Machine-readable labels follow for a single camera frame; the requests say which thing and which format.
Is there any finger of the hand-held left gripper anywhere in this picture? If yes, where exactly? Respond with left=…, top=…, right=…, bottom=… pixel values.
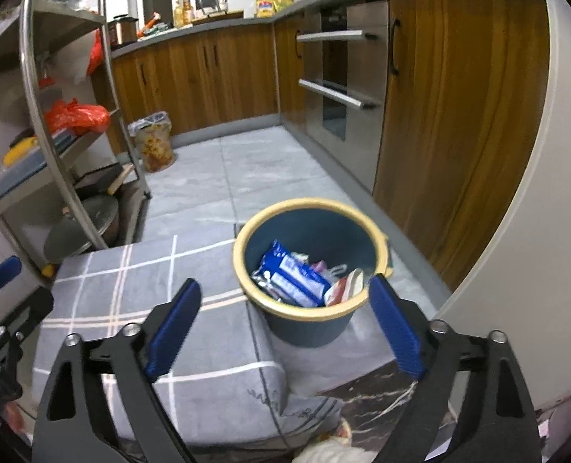
left=0, top=287, right=55, bottom=362
left=0, top=255, right=23, bottom=309

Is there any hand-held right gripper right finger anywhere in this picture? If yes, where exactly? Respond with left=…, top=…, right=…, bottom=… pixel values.
left=368, top=272, right=543, bottom=463

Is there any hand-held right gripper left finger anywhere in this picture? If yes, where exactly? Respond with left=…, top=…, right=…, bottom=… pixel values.
left=31, top=277, right=203, bottom=463

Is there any red white packet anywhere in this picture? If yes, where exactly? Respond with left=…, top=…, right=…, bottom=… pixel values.
left=323, top=267, right=366, bottom=307

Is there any blue bin with yellow rim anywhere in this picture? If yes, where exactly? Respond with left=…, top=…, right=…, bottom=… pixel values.
left=232, top=198, right=393, bottom=349

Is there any blue white plastic packet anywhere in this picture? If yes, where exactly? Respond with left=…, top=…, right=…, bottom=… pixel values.
left=252, top=240, right=332, bottom=308

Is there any grey plaid mat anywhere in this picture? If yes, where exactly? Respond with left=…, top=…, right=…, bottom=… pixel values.
left=32, top=236, right=344, bottom=449

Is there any pan with glass lid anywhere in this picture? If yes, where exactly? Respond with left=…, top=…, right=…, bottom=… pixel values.
left=43, top=195, right=120, bottom=265

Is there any grey blue tray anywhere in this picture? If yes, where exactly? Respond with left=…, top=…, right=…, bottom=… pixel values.
left=0, top=130, right=81, bottom=201

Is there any yellow ridged object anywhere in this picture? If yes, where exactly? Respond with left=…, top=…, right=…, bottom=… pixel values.
left=3, top=137, right=38, bottom=167

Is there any black baking tray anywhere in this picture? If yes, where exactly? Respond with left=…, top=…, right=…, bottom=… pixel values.
left=73, top=163, right=125, bottom=194

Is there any white crumpled cloth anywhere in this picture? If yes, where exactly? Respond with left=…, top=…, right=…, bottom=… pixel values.
left=295, top=434, right=378, bottom=463

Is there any orange plastic bag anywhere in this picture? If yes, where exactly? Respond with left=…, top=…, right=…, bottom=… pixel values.
left=44, top=99, right=111, bottom=137

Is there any floral bin with liner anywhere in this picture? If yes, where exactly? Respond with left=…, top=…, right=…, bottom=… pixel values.
left=128, top=111, right=175, bottom=173

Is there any wooden cabinet door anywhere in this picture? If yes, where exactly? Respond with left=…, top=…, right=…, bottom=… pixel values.
left=372, top=0, right=551, bottom=292

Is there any red hanging plastic bag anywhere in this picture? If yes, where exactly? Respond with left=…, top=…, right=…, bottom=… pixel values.
left=88, top=29, right=105, bottom=75

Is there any wooden base cabinet run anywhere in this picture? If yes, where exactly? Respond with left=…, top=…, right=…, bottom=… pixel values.
left=90, top=14, right=308, bottom=155

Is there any stainless steel built-in oven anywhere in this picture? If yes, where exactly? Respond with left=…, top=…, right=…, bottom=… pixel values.
left=296, top=0, right=391, bottom=191

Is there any steel shelf rack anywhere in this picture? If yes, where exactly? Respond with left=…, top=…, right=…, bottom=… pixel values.
left=0, top=0, right=151, bottom=285

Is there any brown electric cooker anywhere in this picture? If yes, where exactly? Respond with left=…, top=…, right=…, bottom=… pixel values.
left=108, top=14, right=139, bottom=49

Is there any wooden handle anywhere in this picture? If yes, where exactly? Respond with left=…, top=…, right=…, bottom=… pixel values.
left=107, top=164, right=134, bottom=194

